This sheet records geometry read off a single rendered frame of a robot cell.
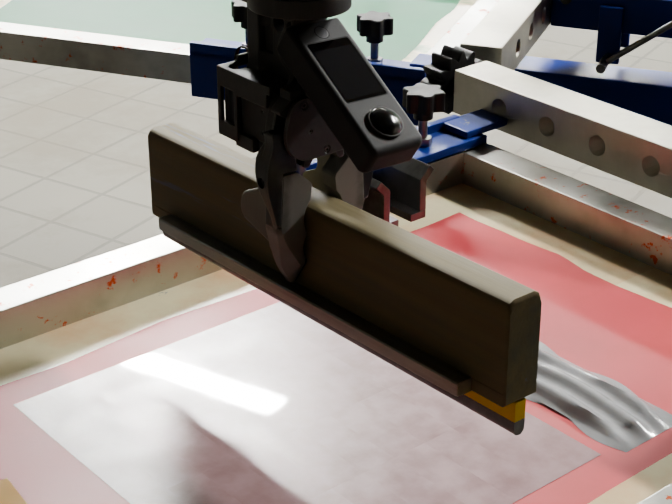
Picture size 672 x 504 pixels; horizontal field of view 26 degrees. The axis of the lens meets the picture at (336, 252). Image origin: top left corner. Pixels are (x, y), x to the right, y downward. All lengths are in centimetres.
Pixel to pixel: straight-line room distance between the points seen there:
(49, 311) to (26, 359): 5
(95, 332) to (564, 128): 54
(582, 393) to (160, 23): 107
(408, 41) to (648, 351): 84
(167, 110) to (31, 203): 73
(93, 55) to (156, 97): 267
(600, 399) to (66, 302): 46
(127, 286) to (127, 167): 275
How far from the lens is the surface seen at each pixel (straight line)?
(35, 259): 356
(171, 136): 117
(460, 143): 151
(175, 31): 202
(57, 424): 114
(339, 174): 104
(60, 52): 190
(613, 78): 194
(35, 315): 125
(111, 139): 424
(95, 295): 128
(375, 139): 94
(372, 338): 99
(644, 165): 145
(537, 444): 111
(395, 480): 106
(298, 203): 102
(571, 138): 150
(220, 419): 113
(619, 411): 114
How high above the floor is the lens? 157
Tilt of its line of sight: 26 degrees down
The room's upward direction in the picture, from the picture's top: straight up
